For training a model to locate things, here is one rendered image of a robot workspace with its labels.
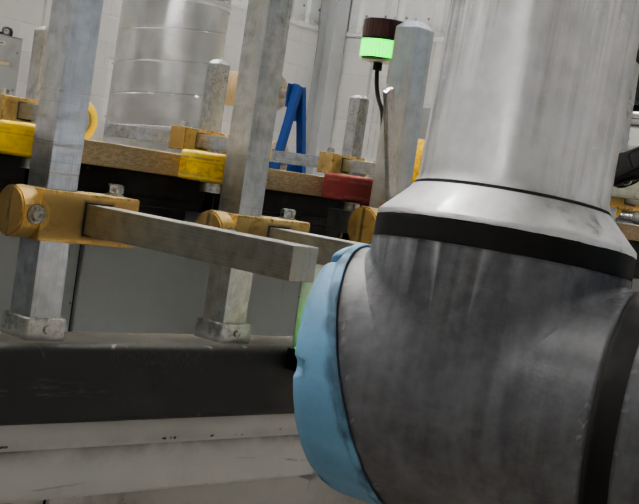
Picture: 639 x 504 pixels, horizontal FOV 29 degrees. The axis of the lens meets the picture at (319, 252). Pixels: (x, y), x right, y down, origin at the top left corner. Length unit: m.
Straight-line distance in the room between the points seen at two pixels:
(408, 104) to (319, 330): 0.90
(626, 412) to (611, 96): 0.18
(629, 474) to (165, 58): 4.92
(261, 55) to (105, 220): 0.29
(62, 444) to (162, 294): 0.36
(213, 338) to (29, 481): 0.25
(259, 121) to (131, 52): 4.17
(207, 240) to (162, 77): 4.38
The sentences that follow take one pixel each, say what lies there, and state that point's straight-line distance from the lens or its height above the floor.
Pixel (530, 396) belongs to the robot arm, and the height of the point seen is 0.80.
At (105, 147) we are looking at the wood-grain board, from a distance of 1.46.
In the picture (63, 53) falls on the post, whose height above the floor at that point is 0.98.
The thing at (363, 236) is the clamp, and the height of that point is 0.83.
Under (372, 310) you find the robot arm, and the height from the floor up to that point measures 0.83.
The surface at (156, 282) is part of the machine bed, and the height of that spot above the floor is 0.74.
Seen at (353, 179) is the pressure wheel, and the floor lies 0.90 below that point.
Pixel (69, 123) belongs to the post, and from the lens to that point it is 1.23.
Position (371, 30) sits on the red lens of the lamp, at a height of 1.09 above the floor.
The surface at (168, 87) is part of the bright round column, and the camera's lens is 5.47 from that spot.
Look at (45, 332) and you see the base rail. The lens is 1.24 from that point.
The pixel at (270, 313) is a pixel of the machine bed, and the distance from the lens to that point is 1.74.
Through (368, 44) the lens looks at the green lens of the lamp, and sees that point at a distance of 1.60.
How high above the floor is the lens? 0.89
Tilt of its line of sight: 3 degrees down
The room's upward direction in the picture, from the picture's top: 8 degrees clockwise
